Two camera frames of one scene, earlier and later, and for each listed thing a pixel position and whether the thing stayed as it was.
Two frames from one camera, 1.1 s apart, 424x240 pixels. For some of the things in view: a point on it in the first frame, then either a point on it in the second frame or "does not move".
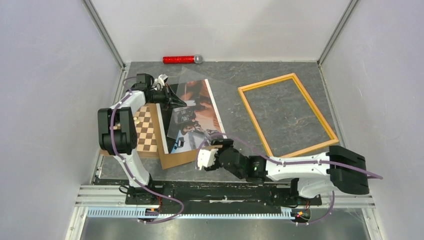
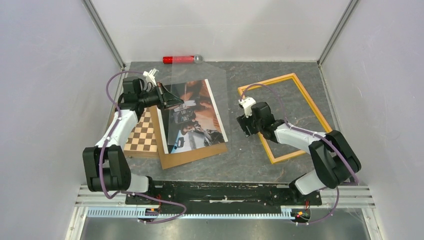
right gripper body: [227, 143] to [254, 126]
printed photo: [192, 127] does not move
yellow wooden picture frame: [335, 140] does not move
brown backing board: [172, 159] does not move
